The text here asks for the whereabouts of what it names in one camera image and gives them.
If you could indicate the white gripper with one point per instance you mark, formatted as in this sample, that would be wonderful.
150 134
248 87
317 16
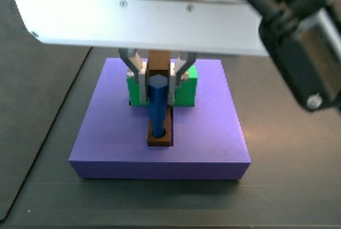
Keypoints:
205 26

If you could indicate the blue peg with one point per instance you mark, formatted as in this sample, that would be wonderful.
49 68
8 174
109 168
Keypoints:
158 93

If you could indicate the brown L-shaped block with hole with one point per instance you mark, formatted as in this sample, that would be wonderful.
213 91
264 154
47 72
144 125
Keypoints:
160 66

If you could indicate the left green block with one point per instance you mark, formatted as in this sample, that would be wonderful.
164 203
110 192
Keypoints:
134 90

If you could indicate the green block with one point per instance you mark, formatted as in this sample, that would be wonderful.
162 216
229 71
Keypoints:
185 92
134 90

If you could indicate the right green block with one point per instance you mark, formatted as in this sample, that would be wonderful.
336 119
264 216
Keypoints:
185 92

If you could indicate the purple base block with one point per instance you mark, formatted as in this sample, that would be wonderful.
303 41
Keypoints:
208 151

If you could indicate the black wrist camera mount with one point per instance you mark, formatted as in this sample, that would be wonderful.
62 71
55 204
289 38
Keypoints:
301 36

